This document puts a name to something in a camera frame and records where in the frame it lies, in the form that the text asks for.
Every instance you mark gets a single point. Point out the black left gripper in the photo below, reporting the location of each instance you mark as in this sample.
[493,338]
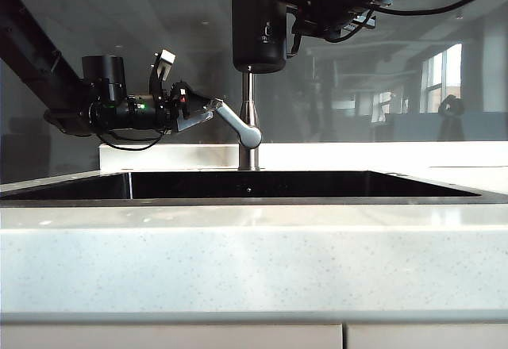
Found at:
[179,101]

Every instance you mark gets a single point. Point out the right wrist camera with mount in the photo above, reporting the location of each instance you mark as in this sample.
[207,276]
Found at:
[363,21]

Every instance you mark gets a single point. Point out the black undermount sink basin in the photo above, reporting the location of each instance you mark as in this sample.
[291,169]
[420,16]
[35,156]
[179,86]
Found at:
[278,186]

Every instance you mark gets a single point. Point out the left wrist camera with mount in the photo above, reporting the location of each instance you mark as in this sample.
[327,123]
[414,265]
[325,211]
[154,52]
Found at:
[162,71]

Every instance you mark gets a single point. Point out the narrow white cabinet door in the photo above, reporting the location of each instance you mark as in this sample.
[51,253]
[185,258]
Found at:
[426,337]

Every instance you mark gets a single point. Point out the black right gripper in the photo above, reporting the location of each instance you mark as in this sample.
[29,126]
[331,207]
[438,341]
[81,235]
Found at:
[337,4]

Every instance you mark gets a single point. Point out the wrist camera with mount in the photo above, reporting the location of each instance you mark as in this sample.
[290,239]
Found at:
[363,21]
[162,71]

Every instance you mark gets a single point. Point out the wide white cabinet door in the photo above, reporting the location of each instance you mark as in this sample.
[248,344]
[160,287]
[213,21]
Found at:
[170,337]

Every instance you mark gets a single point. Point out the brushed steel kitchen faucet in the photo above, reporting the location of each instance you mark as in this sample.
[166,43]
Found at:
[249,99]

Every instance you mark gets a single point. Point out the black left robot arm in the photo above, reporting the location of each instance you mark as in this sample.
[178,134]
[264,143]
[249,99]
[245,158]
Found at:
[39,67]

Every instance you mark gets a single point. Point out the black steel mug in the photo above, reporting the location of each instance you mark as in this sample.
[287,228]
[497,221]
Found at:
[258,27]

